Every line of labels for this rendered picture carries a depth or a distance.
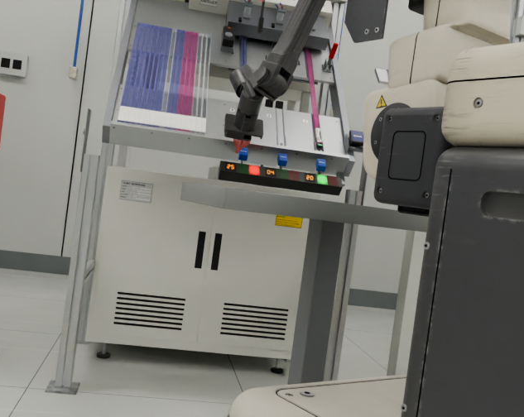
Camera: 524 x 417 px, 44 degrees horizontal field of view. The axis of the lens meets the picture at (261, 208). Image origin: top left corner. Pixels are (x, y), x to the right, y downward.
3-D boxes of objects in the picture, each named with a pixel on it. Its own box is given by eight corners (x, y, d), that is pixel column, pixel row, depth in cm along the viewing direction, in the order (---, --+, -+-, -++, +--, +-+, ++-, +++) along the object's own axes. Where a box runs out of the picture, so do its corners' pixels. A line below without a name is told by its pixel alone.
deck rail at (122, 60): (109, 143, 176) (110, 126, 171) (101, 142, 175) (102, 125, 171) (138, 7, 224) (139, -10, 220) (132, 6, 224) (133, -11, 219)
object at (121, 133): (342, 176, 186) (349, 158, 181) (108, 143, 176) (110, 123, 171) (341, 173, 187) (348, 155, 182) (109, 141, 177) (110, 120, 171)
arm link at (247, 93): (247, 97, 159) (267, 97, 161) (238, 79, 163) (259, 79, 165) (241, 118, 163) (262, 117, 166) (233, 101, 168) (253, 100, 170)
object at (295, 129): (344, 166, 185) (348, 158, 183) (110, 133, 175) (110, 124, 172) (338, 124, 198) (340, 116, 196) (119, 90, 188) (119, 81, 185)
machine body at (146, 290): (297, 378, 215) (322, 194, 214) (82, 360, 204) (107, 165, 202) (265, 333, 279) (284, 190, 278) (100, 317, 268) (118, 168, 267)
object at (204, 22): (330, 94, 212) (334, 81, 209) (126, 61, 202) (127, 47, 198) (322, 38, 235) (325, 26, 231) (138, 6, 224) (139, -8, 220)
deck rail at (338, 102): (348, 177, 187) (355, 161, 182) (342, 175, 186) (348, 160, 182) (327, 40, 235) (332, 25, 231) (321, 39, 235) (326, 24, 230)
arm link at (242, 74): (267, 72, 156) (289, 88, 162) (253, 43, 163) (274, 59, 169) (233, 103, 160) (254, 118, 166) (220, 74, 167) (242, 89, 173)
